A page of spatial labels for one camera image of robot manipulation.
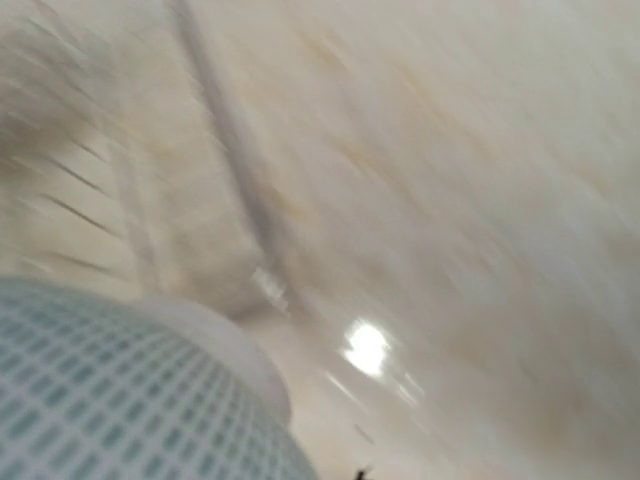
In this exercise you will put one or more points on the light striped bowl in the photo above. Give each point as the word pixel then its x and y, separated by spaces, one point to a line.
pixel 93 389

